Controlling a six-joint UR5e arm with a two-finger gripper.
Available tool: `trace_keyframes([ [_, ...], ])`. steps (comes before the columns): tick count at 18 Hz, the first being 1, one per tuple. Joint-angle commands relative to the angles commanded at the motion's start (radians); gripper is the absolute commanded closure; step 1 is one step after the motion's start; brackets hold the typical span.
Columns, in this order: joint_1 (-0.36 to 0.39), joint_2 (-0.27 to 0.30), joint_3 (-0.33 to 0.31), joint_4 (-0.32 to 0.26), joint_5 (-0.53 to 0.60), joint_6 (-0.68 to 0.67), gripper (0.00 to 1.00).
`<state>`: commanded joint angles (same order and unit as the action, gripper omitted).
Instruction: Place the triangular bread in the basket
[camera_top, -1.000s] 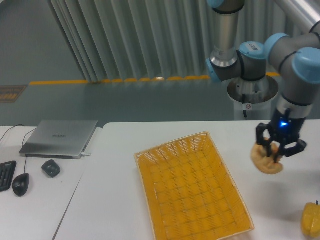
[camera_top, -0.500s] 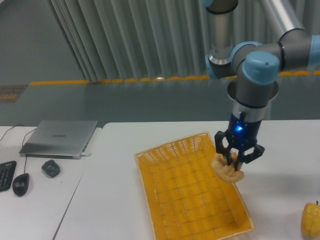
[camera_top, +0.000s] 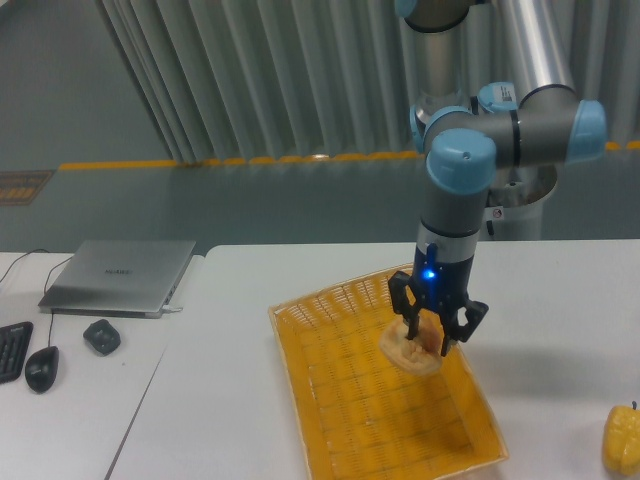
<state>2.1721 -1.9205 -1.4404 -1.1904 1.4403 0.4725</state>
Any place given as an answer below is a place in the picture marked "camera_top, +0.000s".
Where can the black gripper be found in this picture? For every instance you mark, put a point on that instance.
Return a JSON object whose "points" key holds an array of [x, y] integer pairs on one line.
{"points": [[442, 280]]}

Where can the triangular bread pastry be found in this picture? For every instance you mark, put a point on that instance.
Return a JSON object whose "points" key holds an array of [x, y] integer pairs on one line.
{"points": [[419, 356]]}

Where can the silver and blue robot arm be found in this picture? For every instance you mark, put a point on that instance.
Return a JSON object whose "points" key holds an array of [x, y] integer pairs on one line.
{"points": [[463, 152]]}

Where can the yellow woven basket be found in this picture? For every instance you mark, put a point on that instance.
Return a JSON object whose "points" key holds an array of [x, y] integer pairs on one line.
{"points": [[360, 417]]}

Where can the yellow bell pepper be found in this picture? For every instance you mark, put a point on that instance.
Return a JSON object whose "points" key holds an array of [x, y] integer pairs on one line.
{"points": [[620, 446]]}

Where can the grey pleated curtain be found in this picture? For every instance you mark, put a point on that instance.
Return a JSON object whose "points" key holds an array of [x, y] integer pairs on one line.
{"points": [[239, 80]]}

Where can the silver closed laptop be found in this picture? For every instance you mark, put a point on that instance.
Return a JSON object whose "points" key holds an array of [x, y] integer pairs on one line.
{"points": [[119, 278]]}

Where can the small black gadget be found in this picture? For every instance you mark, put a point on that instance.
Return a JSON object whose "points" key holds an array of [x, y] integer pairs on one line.
{"points": [[102, 337]]}

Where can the black computer mouse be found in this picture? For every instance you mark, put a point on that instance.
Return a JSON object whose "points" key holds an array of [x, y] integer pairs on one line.
{"points": [[41, 369]]}

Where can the black keyboard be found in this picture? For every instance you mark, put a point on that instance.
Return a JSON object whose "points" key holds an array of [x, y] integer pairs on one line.
{"points": [[14, 343]]}

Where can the white cylindrical robot pedestal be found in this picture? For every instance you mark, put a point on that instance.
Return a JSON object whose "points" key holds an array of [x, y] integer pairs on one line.
{"points": [[515, 205]]}

